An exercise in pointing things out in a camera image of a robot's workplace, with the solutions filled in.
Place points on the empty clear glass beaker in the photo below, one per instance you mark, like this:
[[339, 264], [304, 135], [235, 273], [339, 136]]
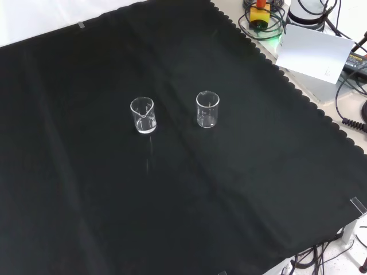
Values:
[[207, 121]]

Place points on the grey tape piece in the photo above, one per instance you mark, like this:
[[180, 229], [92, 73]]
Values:
[[81, 25]]

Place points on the black scalloped bench cloth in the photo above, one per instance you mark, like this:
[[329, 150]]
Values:
[[86, 186]]

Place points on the white pale board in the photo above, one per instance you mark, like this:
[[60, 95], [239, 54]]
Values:
[[312, 51]]

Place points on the clear tape piece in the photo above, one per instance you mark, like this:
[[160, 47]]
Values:
[[358, 205]]

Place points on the spouted glass beaker with water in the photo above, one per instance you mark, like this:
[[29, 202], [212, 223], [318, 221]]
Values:
[[143, 127]]

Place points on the yellow stop button box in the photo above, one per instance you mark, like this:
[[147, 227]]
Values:
[[259, 17]]

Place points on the white bench bracket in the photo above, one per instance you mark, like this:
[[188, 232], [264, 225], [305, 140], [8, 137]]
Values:
[[348, 230]]

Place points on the black power adapter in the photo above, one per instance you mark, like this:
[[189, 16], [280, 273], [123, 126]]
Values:
[[355, 61]]

